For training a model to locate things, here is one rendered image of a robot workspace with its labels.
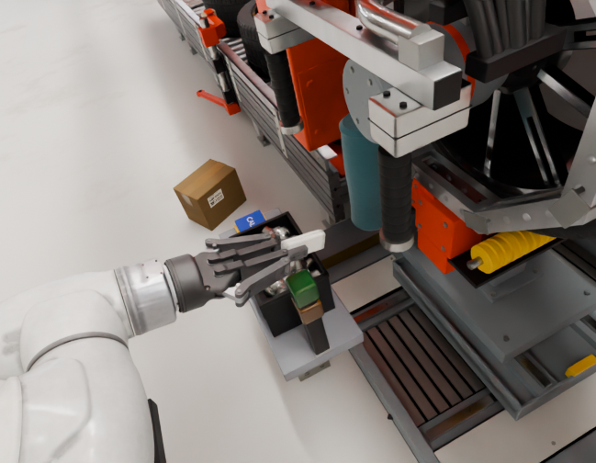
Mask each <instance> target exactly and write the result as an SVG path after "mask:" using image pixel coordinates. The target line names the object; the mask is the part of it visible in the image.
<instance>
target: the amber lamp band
mask: <svg viewBox="0 0 596 463"><path fill-rule="evenodd" d="M291 299H292V298H291ZM292 302H293V305H294V308H295V311H296V312H297V314H298V317H299V318H300V319H301V321H302V323H303V324H308V323H310V322H313V321H315V320H317V319H319V318H320V317H322V316H323V315H324V311H323V308H322V305H321V301H320V299H317V302H316V303H314V304H312V305H310V306H308V307H307V308H305V309H303V310H302V309H301V308H298V307H297V305H296V303H295V302H294V300H293V299H292Z"/></svg>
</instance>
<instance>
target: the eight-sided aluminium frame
mask: <svg viewBox="0 0 596 463"><path fill-rule="evenodd" d="M589 2H590V5H591V7H592V9H593V12H594V14H595V16H596V0H589ZM413 177H414V178H415V179H416V180H417V181H418V182H419V183H420V184H421V185H422V186H423V187H424V188H425V189H426V190H427V191H429V192H430V193H431V194H432V195H433V196H434V197H436V198H437V199H438V200H439V201H440V202H442V203H443V204H444V205H445V206H446V207H448V208H449V209H450V210H451V211H452V212H454V213H455V215H456V216H457V217H458V218H460V219H461V220H462V221H463V222H464V223H465V224H466V226H467V227H468V228H471V229H473V230H474V231H475V232H476V233H478V234H486V235H489V234H491V233H494V232H514V231H524V230H535V229H545V228H555V227H563V228H564V229H566V228H568V227H569V226H576V225H584V224H586V223H587V222H589V221H591V220H594V219H596V97H595V100H594V102H593V105H592V108H591V111H590V115H589V118H588V121H587V123H586V126H585V129H584V131H583V134H582V137H581V140H580V142H579V147H578V149H577V152H576V155H575V158H574V160H573V163H572V165H571V168H570V171H569V174H568V178H567V181H566V184H565V186H562V187H558V188H553V189H548V190H544V191H539V192H535V193H531V194H526V195H521V196H518V197H513V198H505V199H502V198H499V197H498V196H497V195H495V194H494V193H492V192H491V191H490V190H488V189H487V188H486V187H484V186H483V185H481V184H480V183H479V182H478V181H477V180H475V179H474V178H473V177H471V176H470V175H468V174H467V173H465V172H464V171H463V170H461V169H460V168H459V167H457V166H456V165H454V164H453V163H451V162H450V161H449V160H447V159H446V158H445V157H443V156H442V155H441V154H440V153H438V152H437V151H436V150H435V149H434V147H433V146H432V145H431V144H430V143H429V144H427V145H425V146H423V147H421V148H419V149H417V150H415V151H413V152H412V153H411V179H413Z"/></svg>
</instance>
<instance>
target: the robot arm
mask: <svg viewBox="0 0 596 463"><path fill-rule="evenodd" d="M262 241H264V242H263V243H262ZM324 243H325V232H323V230H322V229H319V230H316V231H311V232H308V233H305V234H302V235H299V236H297V235H293V236H290V237H287V238H284V239H281V240H280V236H279V235H277V234H276V235H275V238H272V237H271V234H270V233H261V234H255V235H247V236H241V237H233V238H227V239H213V238H207V239H206V240H205V245H206V247H205V250H204V252H201V253H199V254H197V255H196V256H194V257H193V256H192V255H191V254H183V255H179V256H177V257H174V258H170V259H167V260H166V261H165V262H164V265H161V263H160V261H159V260H158V259H157V258H152V259H148V260H145V261H141V262H138V263H135V264H132V265H126V266H121V267H119V268H117V269H116V272H117V274H116V272H115V269H113V270H108V271H103V272H85V273H81V274H76V275H71V276H68V277H62V278H58V279H55V280H52V281H49V282H46V283H43V284H40V285H37V286H35V287H33V288H28V289H26V290H23V291H21V292H19V293H17V294H15V295H13V296H11V297H9V298H7V299H4V300H2V301H0V380H5V382H4V384H3V385H2V386H1V387H0V463H154V440H153V430H152V418H151V414H150V409H149V404H148V401H147V396H146V393H145V389H144V387H143V384H142V381H141V376H140V373H139V371H138V369H137V368H136V366H135V365H134V363H133V361H132V358H131V355H130V353H129V339H130V338H132V337H135V335H136V336H137V335H142V334H145V333H147V332H149V331H152V330H155V329H157V328H160V327H163V326H165V325H168V324H170V323H173V322H175V321H176V319H177V317H176V311H179V312H180V313H181V312H182V313H186V312H189V311H192V310H195V309H198V308H201V307H203V306H205V305H206V303H207V302H208V301H210V300H212V299H224V298H228V299H232V300H234V301H235V305H236V307H238V308H240V307H242V306H244V304H245V303H246V302H247V301H248V300H249V298H250V297H252V296H254V295H255V294H257V293H259V292H260V291H262V290H264V289H265V288H268V287H269V286H271V285H273V284H274V283H275V282H277V281H278V280H280V279H282V278H283V277H286V276H287V275H289V273H290V262H293V261H295V260H298V259H300V258H303V257H306V256H307V255H308V254H309V253H312V252H315V251H318V250H320V249H323V248H324ZM117 276H118V277H117ZM118 281H119V283H118ZM119 284H120V286H119ZM120 288H121V289H120ZM121 290H122V293H123V296H124V299H123V296H122V293H121ZM124 300H125V301H124ZM125 302H126V305H127V308H126V305H125ZM127 309H128V310H127ZM128 312H129V313H128ZM129 317H130V319H129ZM130 320H131V322H130ZM131 324H132V325H131ZM132 326H133V329H134V332H135V334H134V332H133V329H132Z"/></svg>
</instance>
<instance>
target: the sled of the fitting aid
mask: <svg viewBox="0 0 596 463"><path fill-rule="evenodd" d="M392 262H393V277H395V278H396V279H397V280H398V282H399V283H400V284H401V285H402V287H403V288H404V289H405V290H406V291H407V293H408V294H409V295H410V296H411V297H412V299H413V300H414V301H415V302H416V303H417V305H418V306H419V307H420V308H421V309H422V311H423V312H424V313H425V314H426V315H427V317H428V318H429V319H430V320H431V321H432V323H433V324H434V325H435V326H436V327H437V329H438V330H439V331H440V332H441V333H442V335H443V336H444V337H445V338H446V339H447V341H448V342H449V343H450V344H451V345H452V347H453V348H454V349H455V350H456V351H457V353H458V354H460V355H461V356H462V358H463V359H464V360H465V361H466V362H467V364H468V365H469V366H470V367H471V368H472V370H473V371H474V372H475V373H476V374H477V376H478V377H479V378H480V379H481V381H482V382H483V383H484V384H485V385H486V386H487V388H488V389H489V390H490V391H491V393H492V394H493V395H494V396H495V397H496V398H497V400H498V401H499V402H500V403H501V405H502V406H503V407H504V408H505V409H506V411H507V412H508V413H509V414H510V415H511V416H512V418H513V419H514V420H515V421H518V420H519V419H521V418H523V417H524V416H525V415H526V414H528V413H530V412H532V411H534V410H535V409H537V408H538V407H540V406H542V405H543V404H545V403H547V402H548V401H551V400H552V399H554V398H555V397H556V396H558V395H559V394H561V393H563V392H564V391H566V390H568V389H570V388H571V387H573V386H575V385H576V384H578V383H579V382H581V381H582V380H583V379H585V378H587V377H589V376H590V375H592V374H594V373H595V372H596V311H593V312H591V313H590V314H588V315H586V316H585V317H583V318H581V319H579V320H578V321H576V322H574V323H572V324H570V325H569V326H568V327H566V328H564V329H562V330H561V331H559V332H557V333H555V334H553V335H551V336H550V337H548V338H546V339H545V340H544V341H542V342H540V343H539V344H536V345H535V346H533V347H531V348H529V349H528V350H526V351H524V352H522V353H521V354H519V355H517V356H516V357H514V358H512V359H511V360H509V361H507V362H506V363H504V364H502V363H501V362H500V361H499V359H498V358H497V357H496V356H495V355H493V354H492V353H491V352H490V350H489V349H488V348H487V347H486V346H485V345H484V344H483V343H482V342H481V341H480V340H479V338H478V337H477V336H476V335H475V334H474V333H473V332H472V331H471V330H470V328H469V327H468V326H467V325H466V324H465V323H464V322H463V321H462V320H461V319H460V317H459V316H458V315H457V314H456V313H455V312H454V311H453V310H452V309H451V308H450V306H449V305H448V304H447V303H446V302H445V301H444V300H443V299H442V298H441V296H440V295H439V294H438V293H437V292H436V291H435V290H434V289H433V288H432V287H431V285H430V284H429V283H428V282H427V281H426V280H425V279H424V278H423V277H422V275H421V274H420V273H419V272H418V271H417V270H416V269H415V268H414V267H413V266H412V265H411V263H410V262H409V261H408V260H407V259H406V258H405V257H404V256H401V257H399V258H397V259H395V260H393V261H392Z"/></svg>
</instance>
